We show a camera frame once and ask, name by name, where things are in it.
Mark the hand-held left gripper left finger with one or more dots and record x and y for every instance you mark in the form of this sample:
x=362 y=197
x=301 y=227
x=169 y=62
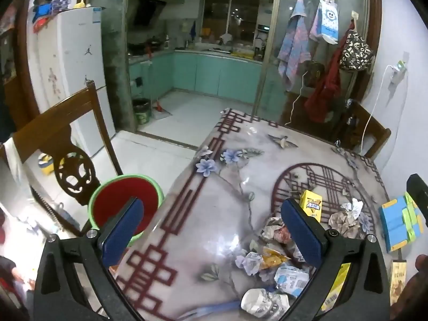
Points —
x=125 y=230

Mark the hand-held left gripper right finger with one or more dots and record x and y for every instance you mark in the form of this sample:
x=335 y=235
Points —
x=301 y=234

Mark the red white wrapper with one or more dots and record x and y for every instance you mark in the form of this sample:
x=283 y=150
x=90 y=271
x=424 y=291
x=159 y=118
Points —
x=274 y=230

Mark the red basin with green rim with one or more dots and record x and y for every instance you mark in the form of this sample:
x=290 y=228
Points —
x=113 y=200

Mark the orange snack wrapper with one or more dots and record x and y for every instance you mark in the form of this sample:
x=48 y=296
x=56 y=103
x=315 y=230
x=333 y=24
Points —
x=272 y=259

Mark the white blue plastic packet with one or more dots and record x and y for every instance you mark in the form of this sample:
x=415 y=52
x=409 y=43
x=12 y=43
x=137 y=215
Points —
x=289 y=279

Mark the green trash bin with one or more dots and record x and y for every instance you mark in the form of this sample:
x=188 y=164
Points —
x=142 y=112

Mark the person's right hand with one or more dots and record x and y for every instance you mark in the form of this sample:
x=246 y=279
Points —
x=422 y=262

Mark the yellow orange snack box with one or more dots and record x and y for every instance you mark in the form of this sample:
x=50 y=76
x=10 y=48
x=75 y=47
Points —
x=311 y=205

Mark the blue green toy block set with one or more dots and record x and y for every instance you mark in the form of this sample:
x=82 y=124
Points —
x=394 y=224

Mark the crumpled brown paper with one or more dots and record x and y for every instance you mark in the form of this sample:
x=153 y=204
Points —
x=342 y=222

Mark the clear plastic jug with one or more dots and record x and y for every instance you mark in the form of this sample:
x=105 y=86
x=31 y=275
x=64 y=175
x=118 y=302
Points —
x=68 y=219

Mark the yellow packet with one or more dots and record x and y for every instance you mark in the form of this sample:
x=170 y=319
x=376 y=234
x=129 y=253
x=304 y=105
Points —
x=337 y=281

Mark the crumpled white paper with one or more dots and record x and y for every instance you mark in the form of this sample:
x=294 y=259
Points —
x=354 y=207

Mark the plain wooden chair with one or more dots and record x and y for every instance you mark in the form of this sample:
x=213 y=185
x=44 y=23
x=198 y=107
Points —
x=378 y=137

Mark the white crumpled paper ball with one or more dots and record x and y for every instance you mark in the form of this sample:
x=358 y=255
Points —
x=260 y=302

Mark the yellow toy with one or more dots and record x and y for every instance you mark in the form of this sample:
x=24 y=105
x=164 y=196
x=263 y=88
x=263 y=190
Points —
x=45 y=164

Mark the blue plastic tool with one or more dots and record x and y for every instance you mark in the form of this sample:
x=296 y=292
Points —
x=217 y=308

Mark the carved wooden chair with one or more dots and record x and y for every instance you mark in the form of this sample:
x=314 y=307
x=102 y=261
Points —
x=50 y=130

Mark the red dustpan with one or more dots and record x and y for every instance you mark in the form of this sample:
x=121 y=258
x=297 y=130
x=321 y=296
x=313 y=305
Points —
x=159 y=107

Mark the red garment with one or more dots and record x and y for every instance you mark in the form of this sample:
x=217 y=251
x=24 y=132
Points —
x=326 y=90

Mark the black patterned bag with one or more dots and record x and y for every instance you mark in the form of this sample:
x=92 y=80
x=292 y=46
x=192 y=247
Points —
x=356 y=52

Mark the brown handbag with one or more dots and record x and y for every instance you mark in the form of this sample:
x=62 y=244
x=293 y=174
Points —
x=314 y=73

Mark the white refrigerator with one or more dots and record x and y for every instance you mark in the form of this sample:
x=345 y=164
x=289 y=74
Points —
x=77 y=73

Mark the teal kitchen cabinets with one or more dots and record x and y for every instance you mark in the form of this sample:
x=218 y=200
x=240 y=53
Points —
x=207 y=73

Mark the pink blue checked towel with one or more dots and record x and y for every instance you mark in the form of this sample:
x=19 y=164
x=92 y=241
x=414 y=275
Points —
x=294 y=46

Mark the white blue smiley cloth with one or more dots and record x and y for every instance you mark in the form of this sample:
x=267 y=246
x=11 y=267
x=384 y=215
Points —
x=327 y=20

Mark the white kitchen appliance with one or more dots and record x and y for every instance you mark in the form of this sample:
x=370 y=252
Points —
x=262 y=36

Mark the black range hood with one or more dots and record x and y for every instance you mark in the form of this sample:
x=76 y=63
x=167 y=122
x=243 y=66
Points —
x=147 y=11

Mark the pile of colourful items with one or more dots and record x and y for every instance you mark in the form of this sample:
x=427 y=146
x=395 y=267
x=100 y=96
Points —
x=50 y=6

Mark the kitchen window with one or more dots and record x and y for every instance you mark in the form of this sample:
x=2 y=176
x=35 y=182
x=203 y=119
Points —
x=217 y=6

